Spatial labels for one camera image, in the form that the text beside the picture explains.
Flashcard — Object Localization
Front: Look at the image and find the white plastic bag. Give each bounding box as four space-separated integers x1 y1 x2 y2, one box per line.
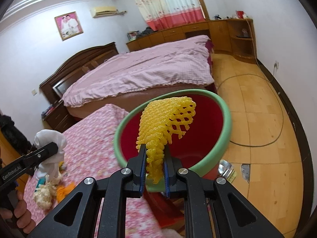
34 130 67 182

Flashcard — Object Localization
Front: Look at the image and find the yellow foam fruit net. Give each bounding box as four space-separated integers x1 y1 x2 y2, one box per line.
136 96 196 184

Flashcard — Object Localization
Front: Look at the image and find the person's left hand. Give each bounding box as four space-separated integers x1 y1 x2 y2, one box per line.
1 191 36 234

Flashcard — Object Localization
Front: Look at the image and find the black jacket hanging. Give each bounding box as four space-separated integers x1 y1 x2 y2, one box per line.
0 114 32 155

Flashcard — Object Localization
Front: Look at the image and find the red bin with green rim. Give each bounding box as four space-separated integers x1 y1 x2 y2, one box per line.
113 89 233 193

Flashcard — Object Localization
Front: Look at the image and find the silver foil wrapper on floor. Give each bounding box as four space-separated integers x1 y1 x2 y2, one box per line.
218 159 237 183

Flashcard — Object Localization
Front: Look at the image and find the pink floral tablecloth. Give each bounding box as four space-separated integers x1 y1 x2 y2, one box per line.
24 104 163 237

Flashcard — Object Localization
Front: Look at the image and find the dark wooden nightstand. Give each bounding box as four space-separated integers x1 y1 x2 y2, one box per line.
41 101 76 133

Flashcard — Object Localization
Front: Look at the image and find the dark wooden headboard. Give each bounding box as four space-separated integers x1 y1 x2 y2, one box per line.
39 42 119 104

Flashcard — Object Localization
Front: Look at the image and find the pink bed quilt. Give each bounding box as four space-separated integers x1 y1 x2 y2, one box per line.
62 35 214 111

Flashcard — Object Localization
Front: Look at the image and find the long wooden cabinet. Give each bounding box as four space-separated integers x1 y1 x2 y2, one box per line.
127 19 257 63

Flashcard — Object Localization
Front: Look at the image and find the framed wedding photo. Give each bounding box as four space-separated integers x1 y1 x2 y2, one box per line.
54 11 83 41

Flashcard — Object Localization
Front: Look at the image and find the white and red curtain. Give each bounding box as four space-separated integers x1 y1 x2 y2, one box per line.
135 0 205 31

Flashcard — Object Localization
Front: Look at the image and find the black cable on floor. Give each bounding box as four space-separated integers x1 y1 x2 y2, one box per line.
216 19 284 148

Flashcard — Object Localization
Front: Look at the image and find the wall air conditioner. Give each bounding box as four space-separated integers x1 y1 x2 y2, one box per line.
90 6 127 18

